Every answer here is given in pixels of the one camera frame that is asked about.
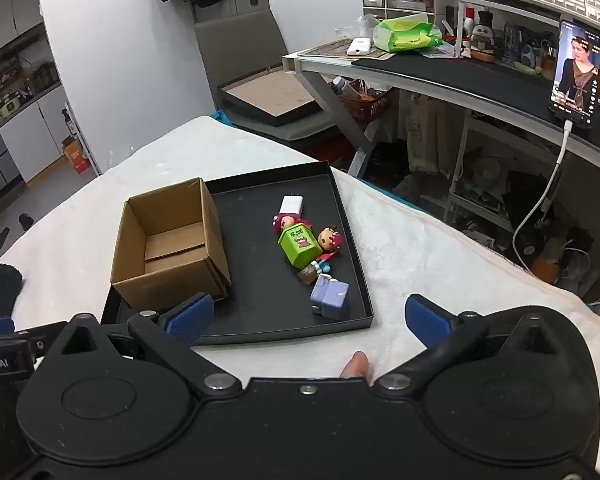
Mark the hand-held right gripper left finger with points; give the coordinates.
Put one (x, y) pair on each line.
(192, 316)

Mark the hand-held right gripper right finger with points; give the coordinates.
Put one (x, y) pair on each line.
(427, 320)

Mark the brown cardboard box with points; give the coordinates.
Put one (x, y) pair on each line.
(130, 280)

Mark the black shallow tray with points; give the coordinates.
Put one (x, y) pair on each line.
(260, 280)

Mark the purple toy block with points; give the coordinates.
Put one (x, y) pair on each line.
(330, 297)

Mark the green toy block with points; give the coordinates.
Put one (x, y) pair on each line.
(300, 247)

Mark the small doll figure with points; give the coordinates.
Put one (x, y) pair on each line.
(328, 239)

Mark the person's right hand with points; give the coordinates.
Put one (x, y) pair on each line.
(356, 365)

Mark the black shoe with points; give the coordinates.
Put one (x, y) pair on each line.
(0, 239)
(27, 221)

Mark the pink-haired doll head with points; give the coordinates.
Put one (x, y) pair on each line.
(286, 222)

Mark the white charger plug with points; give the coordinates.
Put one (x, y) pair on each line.
(292, 206)

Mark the beige tote bag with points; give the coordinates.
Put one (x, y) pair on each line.
(420, 135)

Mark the orange box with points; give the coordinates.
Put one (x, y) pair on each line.
(77, 157)

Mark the teal cloth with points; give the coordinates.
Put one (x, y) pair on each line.
(222, 116)

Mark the red plastic basket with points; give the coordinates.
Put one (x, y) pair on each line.
(370, 107)

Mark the white kitchen cabinet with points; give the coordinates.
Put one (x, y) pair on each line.
(35, 125)

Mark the black framed board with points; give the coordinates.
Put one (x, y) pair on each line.
(275, 95)

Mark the black desk mat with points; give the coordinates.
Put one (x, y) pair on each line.
(480, 85)

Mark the grey chair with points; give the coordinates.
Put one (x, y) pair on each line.
(240, 45)

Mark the white power bank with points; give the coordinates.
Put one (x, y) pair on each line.
(358, 46)

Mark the green tissue packet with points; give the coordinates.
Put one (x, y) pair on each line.
(405, 35)

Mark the black smartphone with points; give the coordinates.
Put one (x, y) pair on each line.
(577, 75)

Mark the brown placemat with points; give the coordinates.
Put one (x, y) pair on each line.
(325, 50)

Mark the panda figure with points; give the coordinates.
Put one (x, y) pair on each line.
(481, 35)

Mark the white desk riser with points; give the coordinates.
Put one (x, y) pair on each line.
(505, 6)

